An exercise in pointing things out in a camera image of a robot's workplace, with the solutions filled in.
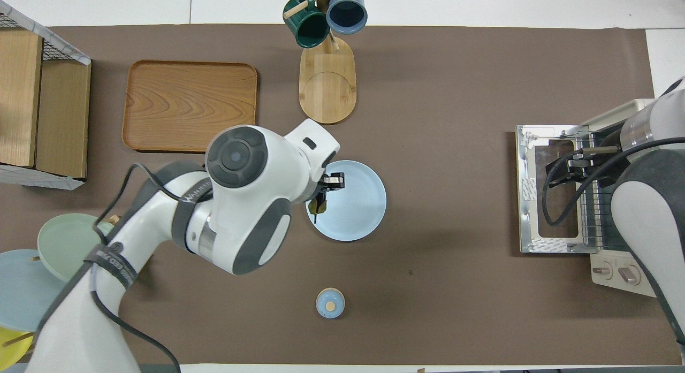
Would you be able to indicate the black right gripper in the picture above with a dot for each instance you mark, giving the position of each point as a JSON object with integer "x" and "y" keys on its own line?
{"x": 572, "y": 168}

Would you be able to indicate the blue mug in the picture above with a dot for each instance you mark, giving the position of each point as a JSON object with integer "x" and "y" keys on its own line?
{"x": 347, "y": 14}

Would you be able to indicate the light blue plate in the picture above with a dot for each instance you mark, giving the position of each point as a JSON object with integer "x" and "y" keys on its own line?
{"x": 358, "y": 207}

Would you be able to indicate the wooden mug tree stand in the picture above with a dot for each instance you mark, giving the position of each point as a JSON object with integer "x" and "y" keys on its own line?
{"x": 327, "y": 89}

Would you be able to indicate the large pale blue plate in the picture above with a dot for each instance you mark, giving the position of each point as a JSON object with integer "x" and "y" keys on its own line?
{"x": 21, "y": 292}

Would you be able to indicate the brown table mat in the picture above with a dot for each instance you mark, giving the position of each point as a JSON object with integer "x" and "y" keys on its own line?
{"x": 455, "y": 94}

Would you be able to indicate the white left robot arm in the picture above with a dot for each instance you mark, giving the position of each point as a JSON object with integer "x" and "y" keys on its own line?
{"x": 241, "y": 202}

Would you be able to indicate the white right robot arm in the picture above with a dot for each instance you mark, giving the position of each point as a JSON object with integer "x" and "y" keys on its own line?
{"x": 647, "y": 218}

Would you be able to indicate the pale green plate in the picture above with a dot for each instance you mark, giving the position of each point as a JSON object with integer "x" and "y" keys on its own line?
{"x": 59, "y": 244}

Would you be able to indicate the wooden plate rack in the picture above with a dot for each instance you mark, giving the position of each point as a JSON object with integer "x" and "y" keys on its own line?
{"x": 113, "y": 219}

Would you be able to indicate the small blue white bell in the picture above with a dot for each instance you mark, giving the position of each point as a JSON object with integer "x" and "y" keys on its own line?
{"x": 324, "y": 309}

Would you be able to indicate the dark purple eggplant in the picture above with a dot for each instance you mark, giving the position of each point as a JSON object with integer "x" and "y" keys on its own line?
{"x": 320, "y": 204}

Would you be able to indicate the cream toaster oven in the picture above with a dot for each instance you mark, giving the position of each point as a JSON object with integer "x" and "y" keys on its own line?
{"x": 615, "y": 286}

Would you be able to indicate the wooden serving tray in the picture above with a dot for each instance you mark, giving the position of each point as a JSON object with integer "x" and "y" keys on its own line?
{"x": 176, "y": 100}

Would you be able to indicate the yellow plate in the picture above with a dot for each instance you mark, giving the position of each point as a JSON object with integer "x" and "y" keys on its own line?
{"x": 8, "y": 351}

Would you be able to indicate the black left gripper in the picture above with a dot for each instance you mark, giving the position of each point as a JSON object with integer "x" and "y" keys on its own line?
{"x": 335, "y": 181}

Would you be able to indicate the dark green mug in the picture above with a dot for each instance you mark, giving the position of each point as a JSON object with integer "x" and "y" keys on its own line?
{"x": 310, "y": 30}

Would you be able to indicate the silver oven knob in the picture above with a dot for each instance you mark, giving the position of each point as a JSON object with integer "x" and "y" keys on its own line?
{"x": 602, "y": 270}
{"x": 629, "y": 275}

